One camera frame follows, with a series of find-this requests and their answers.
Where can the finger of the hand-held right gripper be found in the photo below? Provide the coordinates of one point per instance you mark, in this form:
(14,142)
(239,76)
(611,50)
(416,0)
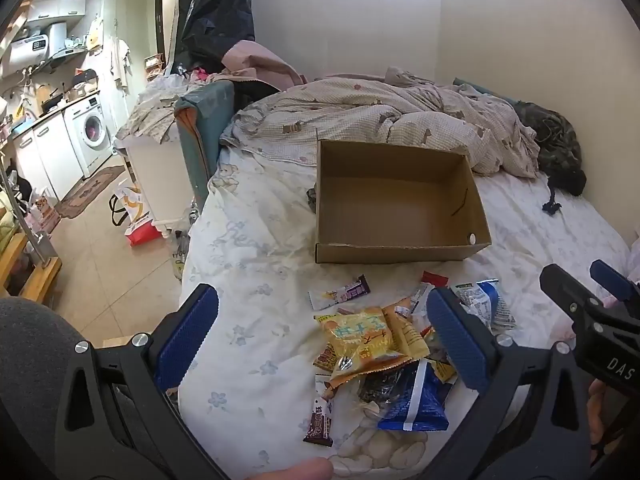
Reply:
(612,282)
(565,292)

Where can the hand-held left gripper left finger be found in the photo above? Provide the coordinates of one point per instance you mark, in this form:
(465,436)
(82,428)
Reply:
(190,330)

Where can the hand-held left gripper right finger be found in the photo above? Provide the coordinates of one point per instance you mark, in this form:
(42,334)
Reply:
(455,340)

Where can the white and blue snack packet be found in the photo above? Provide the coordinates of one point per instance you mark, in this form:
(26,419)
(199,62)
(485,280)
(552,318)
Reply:
(487,300)

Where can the blue snack bag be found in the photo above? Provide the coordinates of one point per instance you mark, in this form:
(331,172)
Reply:
(420,405)

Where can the yellow snack packet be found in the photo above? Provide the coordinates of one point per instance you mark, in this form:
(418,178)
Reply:
(357,340)

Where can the brown cardboard box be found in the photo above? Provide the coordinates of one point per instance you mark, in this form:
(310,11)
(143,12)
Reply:
(400,200)

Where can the person's right hand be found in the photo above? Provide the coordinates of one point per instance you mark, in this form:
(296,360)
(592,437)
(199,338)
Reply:
(597,420)

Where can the person's left hand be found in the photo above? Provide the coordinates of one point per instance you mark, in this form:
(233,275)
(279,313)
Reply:
(295,471)

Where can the orange snack packet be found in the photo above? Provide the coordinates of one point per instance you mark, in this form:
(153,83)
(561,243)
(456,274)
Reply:
(410,335)

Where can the white and red snack packet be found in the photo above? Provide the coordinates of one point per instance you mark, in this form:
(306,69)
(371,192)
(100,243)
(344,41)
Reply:
(434,278)

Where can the clear plastic bottle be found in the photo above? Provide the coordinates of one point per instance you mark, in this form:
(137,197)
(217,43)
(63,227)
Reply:
(180,255)

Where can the dark clear snack packet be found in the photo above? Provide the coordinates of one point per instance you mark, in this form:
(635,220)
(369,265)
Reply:
(382,390)

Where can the red bag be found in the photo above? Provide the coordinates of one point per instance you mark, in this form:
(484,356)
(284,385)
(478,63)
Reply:
(145,232)

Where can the purple and white bar packet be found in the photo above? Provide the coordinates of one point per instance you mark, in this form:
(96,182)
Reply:
(345,292)

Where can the small brown snack packet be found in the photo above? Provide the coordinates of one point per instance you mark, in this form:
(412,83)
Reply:
(325,359)

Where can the white and yellow shopping bag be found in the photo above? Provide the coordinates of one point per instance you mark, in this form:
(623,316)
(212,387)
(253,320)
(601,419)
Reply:
(131,205)

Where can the camouflage cloth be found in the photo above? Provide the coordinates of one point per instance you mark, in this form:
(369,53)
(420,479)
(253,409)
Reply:
(555,140)

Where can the brown and white bar packet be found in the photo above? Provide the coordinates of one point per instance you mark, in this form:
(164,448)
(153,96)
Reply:
(320,422)

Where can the white bedside cabinet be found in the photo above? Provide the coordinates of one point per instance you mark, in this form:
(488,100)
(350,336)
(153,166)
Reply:
(155,170)

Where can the brown floor rug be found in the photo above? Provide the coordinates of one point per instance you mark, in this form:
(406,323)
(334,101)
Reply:
(87,192)

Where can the small grey object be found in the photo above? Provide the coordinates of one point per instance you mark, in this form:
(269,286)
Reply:
(312,200)

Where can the teal padded headboard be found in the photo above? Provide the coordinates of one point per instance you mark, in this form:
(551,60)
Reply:
(210,120)

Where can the white washing machine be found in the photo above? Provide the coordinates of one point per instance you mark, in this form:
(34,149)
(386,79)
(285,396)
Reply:
(92,130)

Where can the crumpled patterned cloth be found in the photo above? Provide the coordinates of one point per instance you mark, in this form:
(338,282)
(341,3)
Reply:
(150,110)

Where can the dark green pillow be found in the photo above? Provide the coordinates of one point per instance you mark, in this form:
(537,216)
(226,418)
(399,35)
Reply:
(475,87)

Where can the white kitchen cabinets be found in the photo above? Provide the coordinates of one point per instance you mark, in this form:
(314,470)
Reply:
(45,155)

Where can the beige patterned quilt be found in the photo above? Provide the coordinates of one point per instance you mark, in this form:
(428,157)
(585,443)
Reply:
(375,105)

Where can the pink cloth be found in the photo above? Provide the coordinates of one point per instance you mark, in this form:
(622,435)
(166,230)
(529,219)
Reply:
(265,65)

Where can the hanging white garment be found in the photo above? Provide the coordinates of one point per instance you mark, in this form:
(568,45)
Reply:
(120,62)

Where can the black plastic bag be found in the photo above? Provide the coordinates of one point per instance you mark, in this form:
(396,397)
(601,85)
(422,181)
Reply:
(215,10)

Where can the white water heater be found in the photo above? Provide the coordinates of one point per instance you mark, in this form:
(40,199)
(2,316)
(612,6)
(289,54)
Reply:
(30,47)

